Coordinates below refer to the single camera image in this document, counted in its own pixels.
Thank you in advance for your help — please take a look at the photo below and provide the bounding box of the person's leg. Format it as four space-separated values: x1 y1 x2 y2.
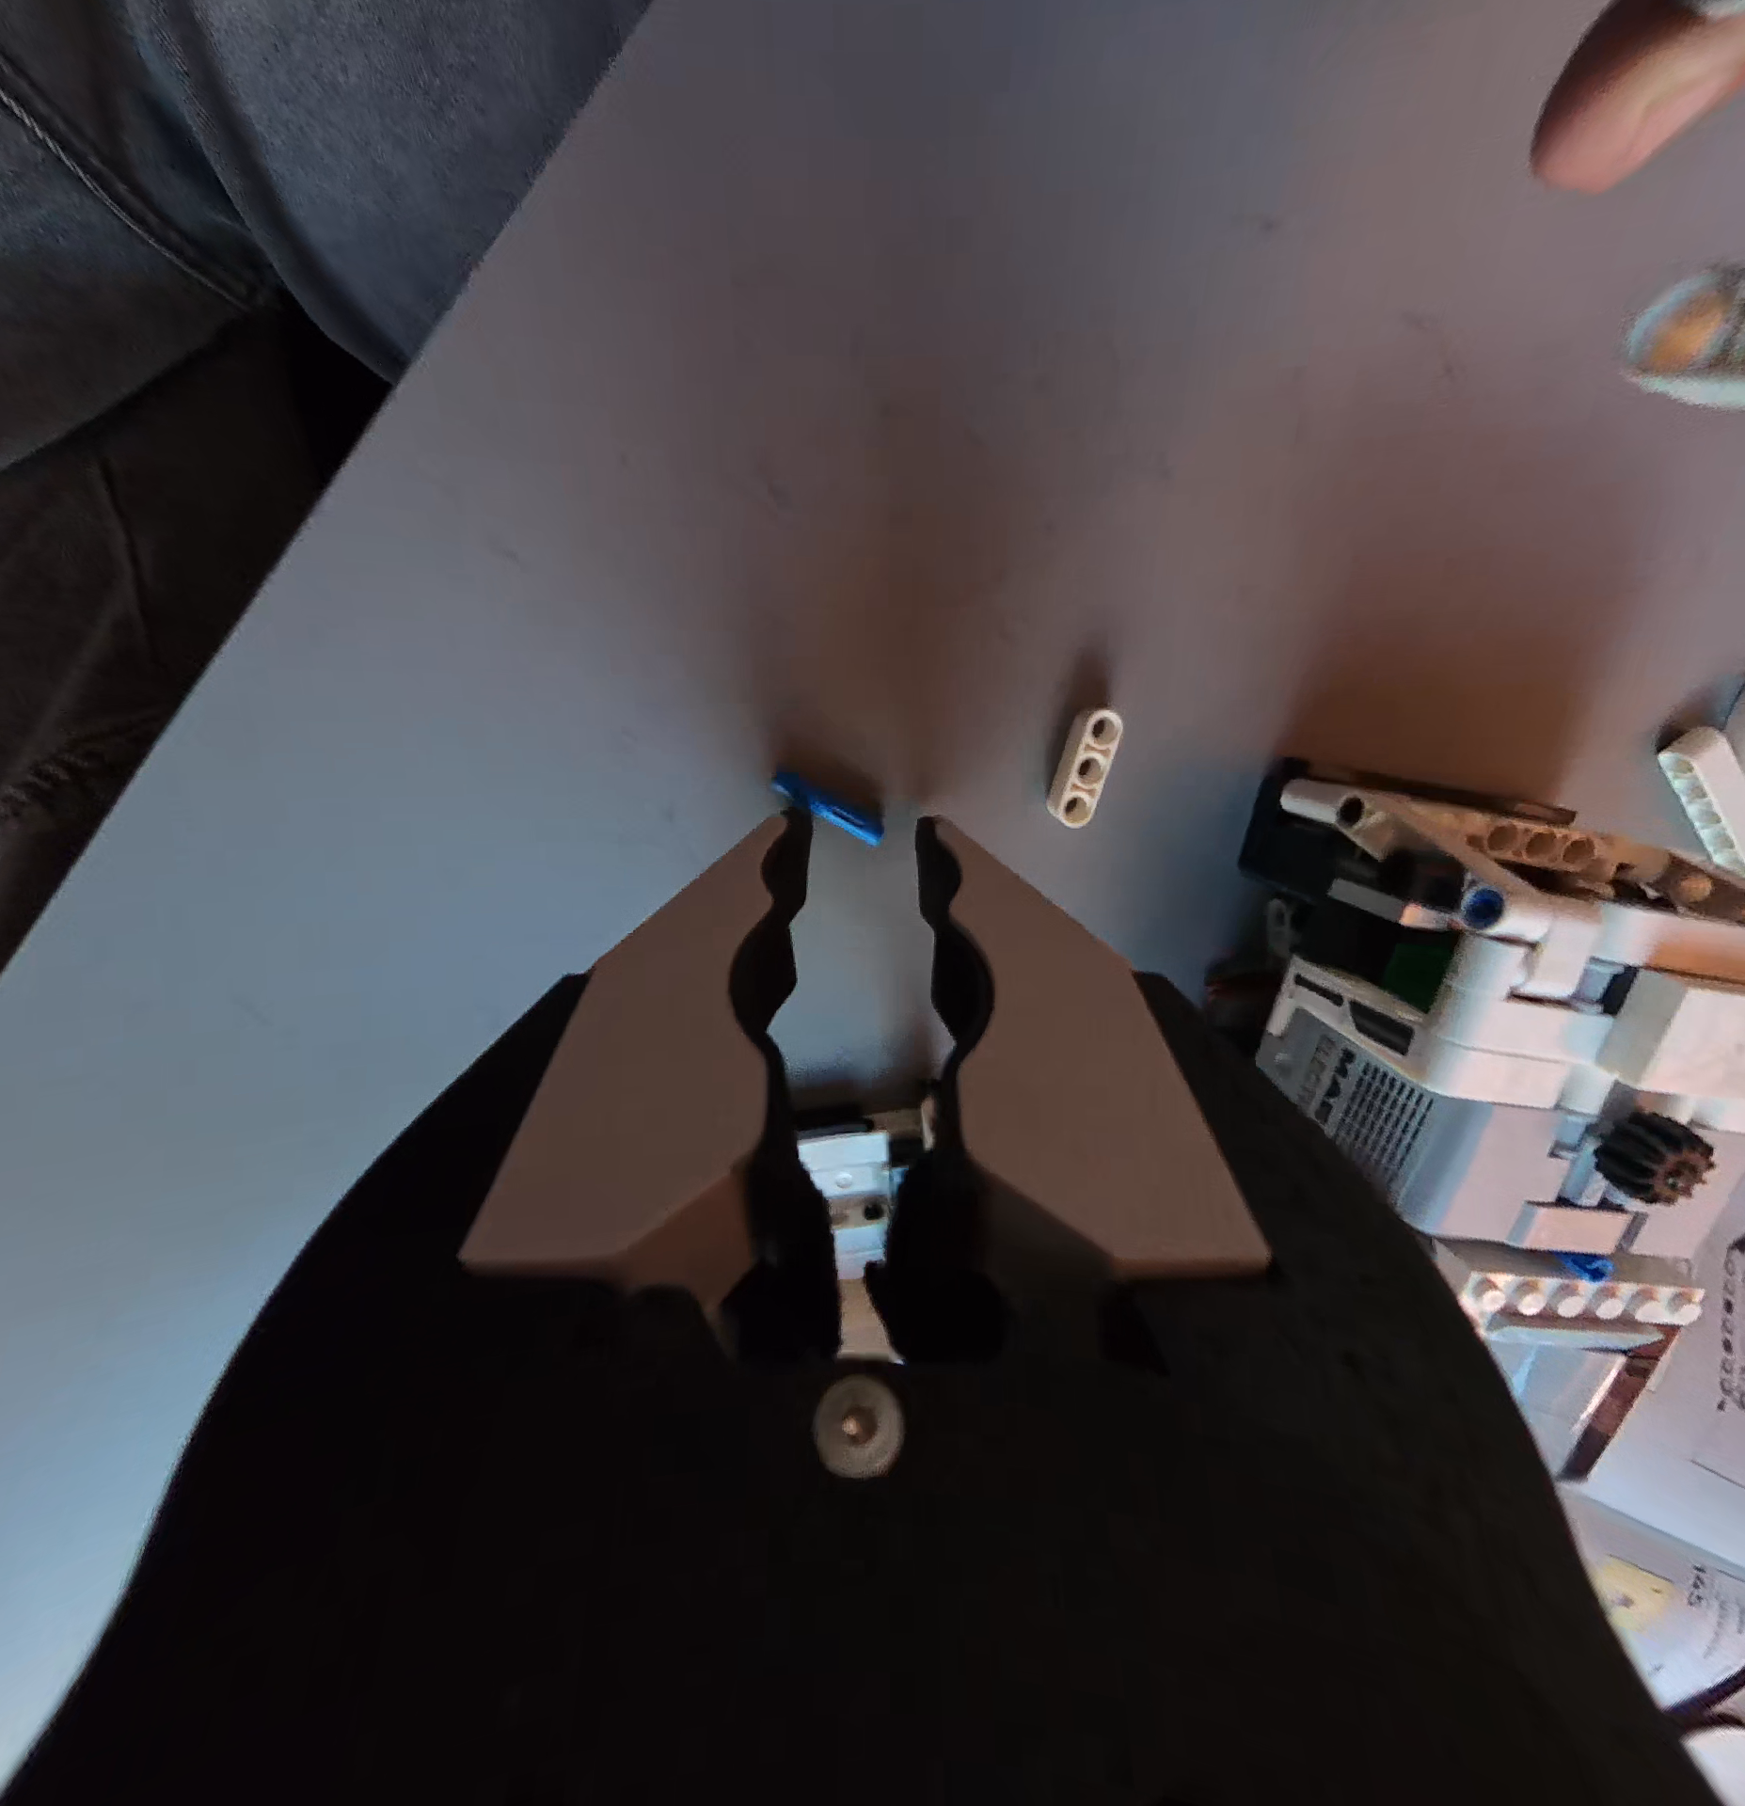
0 0 655 1019

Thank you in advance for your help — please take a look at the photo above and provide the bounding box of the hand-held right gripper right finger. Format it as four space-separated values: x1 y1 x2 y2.
864 813 1273 1364

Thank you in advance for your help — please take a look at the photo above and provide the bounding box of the white three-hole lego beam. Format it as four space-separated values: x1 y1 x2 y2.
1047 707 1126 825

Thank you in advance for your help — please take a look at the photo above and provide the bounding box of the white and grey lego piece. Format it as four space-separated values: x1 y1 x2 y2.
794 1105 934 1280

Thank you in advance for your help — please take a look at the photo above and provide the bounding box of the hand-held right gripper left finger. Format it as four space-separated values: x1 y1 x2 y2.
456 811 842 1364

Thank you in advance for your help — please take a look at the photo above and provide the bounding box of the white lego truck assembly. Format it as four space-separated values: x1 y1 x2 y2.
1209 758 1745 1480

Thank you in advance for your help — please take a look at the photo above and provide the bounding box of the blue lego pin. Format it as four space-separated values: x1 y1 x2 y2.
770 769 885 846

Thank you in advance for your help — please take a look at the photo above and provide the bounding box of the person's left hand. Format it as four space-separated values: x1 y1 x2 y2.
1532 0 1745 196

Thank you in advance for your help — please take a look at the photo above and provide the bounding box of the lego instruction booklet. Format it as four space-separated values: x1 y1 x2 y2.
1556 1213 1745 1806

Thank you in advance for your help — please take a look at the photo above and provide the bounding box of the white lego panel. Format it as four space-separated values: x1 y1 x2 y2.
1657 675 1745 883

